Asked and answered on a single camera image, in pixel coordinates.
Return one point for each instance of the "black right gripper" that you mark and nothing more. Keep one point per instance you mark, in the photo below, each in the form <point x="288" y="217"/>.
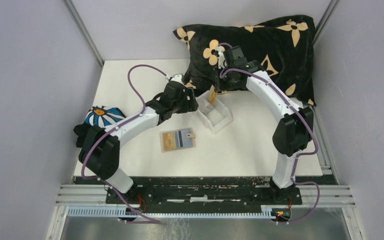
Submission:
<point x="223" y="86"/>

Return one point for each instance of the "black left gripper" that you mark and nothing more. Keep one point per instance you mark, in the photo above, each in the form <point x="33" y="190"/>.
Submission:
<point x="190" y="105"/>

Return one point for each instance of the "gold credit card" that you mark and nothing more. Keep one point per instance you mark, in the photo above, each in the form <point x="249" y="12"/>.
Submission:
<point x="212" y="95"/>

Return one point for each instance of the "beige leather card holder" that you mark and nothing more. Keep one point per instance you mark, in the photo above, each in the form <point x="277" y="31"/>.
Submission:
<point x="161" y="142"/>

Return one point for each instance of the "white credit card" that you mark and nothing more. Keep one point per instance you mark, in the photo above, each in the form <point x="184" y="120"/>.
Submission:
<point x="185" y="138"/>

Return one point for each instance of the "clear plastic card box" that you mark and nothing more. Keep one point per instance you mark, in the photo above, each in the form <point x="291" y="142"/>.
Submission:
<point x="217" y="119"/>

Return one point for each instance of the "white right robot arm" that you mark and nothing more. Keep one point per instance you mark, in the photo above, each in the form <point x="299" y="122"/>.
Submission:
<point x="294" y="128"/>

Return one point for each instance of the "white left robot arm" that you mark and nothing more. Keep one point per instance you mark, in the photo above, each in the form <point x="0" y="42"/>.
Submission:
<point x="100" y="150"/>

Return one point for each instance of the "stack of cards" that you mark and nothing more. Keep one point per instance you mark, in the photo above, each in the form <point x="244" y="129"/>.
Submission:
<point x="205" y="106"/>

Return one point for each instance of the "gold card in holder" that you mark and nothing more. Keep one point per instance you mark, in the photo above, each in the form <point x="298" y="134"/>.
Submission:
<point x="169" y="141"/>

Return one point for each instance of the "black floral pillow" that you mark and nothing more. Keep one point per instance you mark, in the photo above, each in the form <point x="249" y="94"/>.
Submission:
<point x="282" y="46"/>

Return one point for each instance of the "black blue flower cloth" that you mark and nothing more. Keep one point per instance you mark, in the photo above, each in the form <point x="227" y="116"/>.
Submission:
<point x="101" y="116"/>

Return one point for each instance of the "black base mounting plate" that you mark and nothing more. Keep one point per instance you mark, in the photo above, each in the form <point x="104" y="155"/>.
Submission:
<point x="158" y="199"/>

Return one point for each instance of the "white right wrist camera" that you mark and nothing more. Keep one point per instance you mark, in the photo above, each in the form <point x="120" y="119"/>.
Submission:
<point x="221" y="62"/>

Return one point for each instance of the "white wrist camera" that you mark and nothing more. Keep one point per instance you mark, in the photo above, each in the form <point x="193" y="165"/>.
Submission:
<point x="221" y="62"/>
<point x="179" y="77"/>

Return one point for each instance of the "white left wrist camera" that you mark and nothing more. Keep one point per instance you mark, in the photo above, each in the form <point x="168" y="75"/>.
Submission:
<point x="179" y="77"/>

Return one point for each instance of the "slotted cable duct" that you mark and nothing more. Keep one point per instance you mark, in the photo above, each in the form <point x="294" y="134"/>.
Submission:
<point x="124" y="212"/>

